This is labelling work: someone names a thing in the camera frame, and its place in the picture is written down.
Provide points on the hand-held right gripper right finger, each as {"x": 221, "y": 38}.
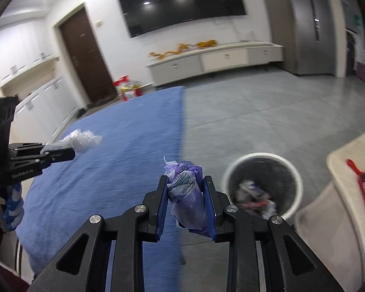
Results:
{"x": 209, "y": 210}

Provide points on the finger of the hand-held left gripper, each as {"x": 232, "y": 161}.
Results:
{"x": 60, "y": 155}

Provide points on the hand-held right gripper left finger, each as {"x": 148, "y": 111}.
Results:
{"x": 162, "y": 210}

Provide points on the purple plastic packet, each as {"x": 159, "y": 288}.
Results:
{"x": 188, "y": 206}

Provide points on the clear plastic bag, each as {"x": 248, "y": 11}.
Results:
{"x": 80, "y": 140}

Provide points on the white round trash bin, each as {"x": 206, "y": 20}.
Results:
{"x": 279, "y": 170}

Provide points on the person's left hand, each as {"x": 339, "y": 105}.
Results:
{"x": 10, "y": 206}

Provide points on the crumpled white wrapper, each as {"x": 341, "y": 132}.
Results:
{"x": 245, "y": 190}

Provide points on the dark shoe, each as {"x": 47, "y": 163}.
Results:
{"x": 81, "y": 113}

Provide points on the blue rug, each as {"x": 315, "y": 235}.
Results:
{"x": 109, "y": 158}

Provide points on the white low cabinet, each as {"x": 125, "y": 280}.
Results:
{"x": 48, "y": 106}

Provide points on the red wrapper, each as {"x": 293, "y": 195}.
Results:
{"x": 260, "y": 203}

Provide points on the clear crumpled wrapper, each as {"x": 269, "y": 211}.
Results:
{"x": 267, "y": 213}

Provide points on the dark brown door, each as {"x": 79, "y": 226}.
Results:
{"x": 85, "y": 57}

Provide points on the marble coffee table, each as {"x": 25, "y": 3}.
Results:
{"x": 331, "y": 213}

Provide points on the white television cabinet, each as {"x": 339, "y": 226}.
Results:
{"x": 219, "y": 60}

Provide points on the long gold dragon ornament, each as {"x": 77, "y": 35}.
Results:
{"x": 170, "y": 53}

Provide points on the red plastic tray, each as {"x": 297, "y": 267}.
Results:
{"x": 363, "y": 188}

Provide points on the short gold dragon ornament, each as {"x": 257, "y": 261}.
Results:
{"x": 207, "y": 44}

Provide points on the white router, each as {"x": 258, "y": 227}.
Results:
{"x": 250, "y": 36}

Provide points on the large black television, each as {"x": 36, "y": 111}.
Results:
{"x": 182, "y": 3}

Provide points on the grey double-door refrigerator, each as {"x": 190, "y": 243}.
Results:
{"x": 313, "y": 27}

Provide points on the white wall cabinet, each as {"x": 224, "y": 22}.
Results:
{"x": 21, "y": 54}

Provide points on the white wall switch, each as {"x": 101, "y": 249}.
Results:
{"x": 99, "y": 22}

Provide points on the green wall hanging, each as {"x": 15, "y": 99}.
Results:
{"x": 357, "y": 20}

